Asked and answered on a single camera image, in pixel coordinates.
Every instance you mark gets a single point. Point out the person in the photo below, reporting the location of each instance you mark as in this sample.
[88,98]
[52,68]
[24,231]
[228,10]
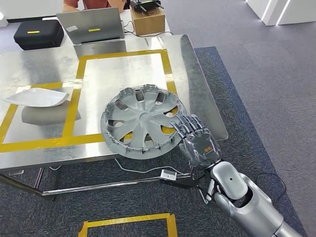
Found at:
[93,3]

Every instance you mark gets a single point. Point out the silver laptop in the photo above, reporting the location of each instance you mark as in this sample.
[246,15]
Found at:
[91,23]

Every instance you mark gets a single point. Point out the black case with yellow stripe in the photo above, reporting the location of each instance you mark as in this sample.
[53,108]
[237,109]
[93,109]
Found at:
[37,37]

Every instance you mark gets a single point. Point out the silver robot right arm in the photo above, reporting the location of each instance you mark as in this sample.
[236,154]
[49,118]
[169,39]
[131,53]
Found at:
[246,202]

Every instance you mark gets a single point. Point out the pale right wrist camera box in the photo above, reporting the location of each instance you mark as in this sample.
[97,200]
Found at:
[168,175]

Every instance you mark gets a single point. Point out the silver plastic wheel hubcap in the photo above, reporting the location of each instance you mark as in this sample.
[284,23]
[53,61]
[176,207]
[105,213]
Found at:
[143,117]

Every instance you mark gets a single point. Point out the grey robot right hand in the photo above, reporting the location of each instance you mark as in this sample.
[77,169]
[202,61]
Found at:
[200,147]

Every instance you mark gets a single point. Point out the cardboard box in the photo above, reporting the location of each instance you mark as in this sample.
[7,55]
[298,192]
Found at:
[148,23]

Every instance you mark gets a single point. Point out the steel workbench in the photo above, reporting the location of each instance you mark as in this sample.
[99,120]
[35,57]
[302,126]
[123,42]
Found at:
[118,72]

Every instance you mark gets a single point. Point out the white plastic shell part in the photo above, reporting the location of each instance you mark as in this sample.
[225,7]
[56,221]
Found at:
[37,98]

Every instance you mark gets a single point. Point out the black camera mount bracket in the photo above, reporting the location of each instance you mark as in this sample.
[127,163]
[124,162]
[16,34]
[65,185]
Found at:
[187,181]

